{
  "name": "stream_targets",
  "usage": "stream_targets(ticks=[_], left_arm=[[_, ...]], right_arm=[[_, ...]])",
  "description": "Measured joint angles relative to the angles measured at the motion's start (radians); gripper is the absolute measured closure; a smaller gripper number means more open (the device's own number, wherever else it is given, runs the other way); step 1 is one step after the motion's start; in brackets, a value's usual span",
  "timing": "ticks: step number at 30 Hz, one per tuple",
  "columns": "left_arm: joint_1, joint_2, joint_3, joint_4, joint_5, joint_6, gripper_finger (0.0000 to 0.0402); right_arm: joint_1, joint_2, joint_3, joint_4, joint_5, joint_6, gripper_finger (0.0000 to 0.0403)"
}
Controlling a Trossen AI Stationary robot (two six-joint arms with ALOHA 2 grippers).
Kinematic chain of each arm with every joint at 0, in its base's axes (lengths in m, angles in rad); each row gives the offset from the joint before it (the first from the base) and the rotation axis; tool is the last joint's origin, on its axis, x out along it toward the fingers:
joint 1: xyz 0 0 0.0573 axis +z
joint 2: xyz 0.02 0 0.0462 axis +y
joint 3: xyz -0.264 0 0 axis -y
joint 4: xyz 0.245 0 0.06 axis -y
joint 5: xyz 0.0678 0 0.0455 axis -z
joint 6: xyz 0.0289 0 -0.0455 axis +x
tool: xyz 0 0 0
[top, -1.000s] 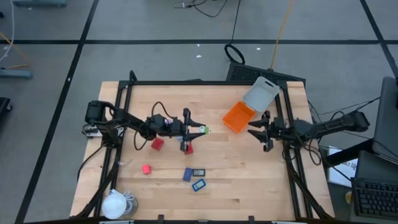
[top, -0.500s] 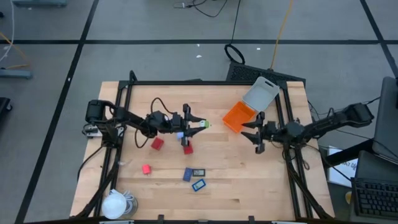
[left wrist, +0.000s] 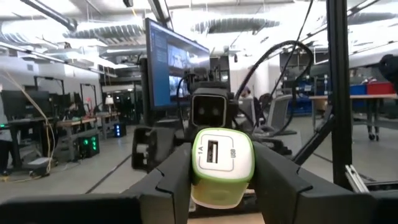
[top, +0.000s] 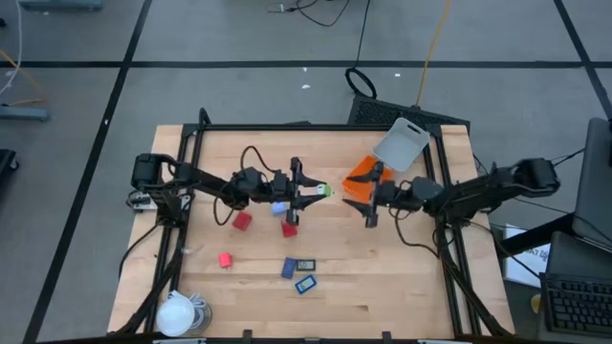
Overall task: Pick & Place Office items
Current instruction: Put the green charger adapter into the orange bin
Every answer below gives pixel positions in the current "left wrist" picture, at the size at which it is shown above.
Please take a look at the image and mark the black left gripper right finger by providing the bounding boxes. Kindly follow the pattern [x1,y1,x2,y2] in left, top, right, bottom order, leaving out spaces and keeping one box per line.
[251,141,398,224]

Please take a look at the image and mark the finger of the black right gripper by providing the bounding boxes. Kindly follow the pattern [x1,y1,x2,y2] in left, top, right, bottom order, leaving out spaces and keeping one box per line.
[253,136,293,156]
[131,126,177,172]

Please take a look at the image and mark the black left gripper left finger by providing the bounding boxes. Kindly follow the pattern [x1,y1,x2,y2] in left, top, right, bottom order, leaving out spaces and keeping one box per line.
[0,142,192,224]

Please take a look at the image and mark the green white USB charger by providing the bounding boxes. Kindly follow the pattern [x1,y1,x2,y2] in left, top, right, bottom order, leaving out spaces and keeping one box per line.
[190,127,256,210]

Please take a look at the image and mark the grey office chair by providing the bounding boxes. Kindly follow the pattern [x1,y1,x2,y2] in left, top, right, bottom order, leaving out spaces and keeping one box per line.
[266,94,295,135]

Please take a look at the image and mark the computer tower blue lights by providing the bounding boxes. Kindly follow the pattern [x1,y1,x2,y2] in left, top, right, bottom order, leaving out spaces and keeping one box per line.
[113,123,127,138]

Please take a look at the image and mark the person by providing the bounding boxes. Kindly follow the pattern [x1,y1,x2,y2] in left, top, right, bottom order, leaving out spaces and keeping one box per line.
[241,86,264,125]
[0,83,13,177]

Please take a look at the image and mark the small table lamp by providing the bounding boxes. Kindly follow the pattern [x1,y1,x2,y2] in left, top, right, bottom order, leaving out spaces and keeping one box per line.
[104,95,115,114]

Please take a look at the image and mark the computer tower green lights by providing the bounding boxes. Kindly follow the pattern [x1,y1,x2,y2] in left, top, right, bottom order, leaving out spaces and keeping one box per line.
[77,133,101,159]

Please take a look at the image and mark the flat computer monitor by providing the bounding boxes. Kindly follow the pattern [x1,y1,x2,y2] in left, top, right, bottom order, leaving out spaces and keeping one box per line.
[139,17,211,125]

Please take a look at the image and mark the silver aluminium extrusion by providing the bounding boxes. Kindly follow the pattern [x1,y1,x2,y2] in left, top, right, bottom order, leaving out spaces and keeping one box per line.
[344,164,370,194]

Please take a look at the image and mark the wooden workbench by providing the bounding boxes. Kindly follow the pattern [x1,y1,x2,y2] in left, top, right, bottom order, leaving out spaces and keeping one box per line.
[55,116,98,161]

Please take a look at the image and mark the blue storage bin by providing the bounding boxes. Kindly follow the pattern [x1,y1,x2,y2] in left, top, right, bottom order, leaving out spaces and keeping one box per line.
[349,83,368,96]

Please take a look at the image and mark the long wooden table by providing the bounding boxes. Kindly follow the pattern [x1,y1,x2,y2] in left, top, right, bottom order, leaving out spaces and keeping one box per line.
[309,93,398,141]

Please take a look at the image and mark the red storage bin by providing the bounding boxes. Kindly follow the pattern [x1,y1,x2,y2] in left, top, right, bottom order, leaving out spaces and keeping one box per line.
[366,82,396,95]

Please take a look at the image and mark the dark desk monitor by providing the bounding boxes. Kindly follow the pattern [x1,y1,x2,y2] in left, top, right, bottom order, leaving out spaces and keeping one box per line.
[1,90,50,119]

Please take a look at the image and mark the black aluminium table frame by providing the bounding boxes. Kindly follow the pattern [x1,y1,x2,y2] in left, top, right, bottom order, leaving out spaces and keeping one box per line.
[292,0,398,195]

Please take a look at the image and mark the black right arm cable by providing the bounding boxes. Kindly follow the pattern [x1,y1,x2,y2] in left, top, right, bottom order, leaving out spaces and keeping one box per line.
[234,39,315,136]

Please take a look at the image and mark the pale yellow cable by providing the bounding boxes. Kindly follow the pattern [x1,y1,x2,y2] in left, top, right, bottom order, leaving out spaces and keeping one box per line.
[0,70,56,178]

